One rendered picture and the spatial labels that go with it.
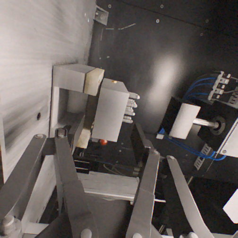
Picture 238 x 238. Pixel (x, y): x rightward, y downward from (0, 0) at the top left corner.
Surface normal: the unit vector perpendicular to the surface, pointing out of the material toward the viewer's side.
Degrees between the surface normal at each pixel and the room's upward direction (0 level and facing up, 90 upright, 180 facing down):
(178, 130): 90
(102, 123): 89
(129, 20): 90
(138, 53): 90
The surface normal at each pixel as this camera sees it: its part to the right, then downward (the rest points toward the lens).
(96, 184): 0.23, -0.90
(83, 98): 0.04, 0.39
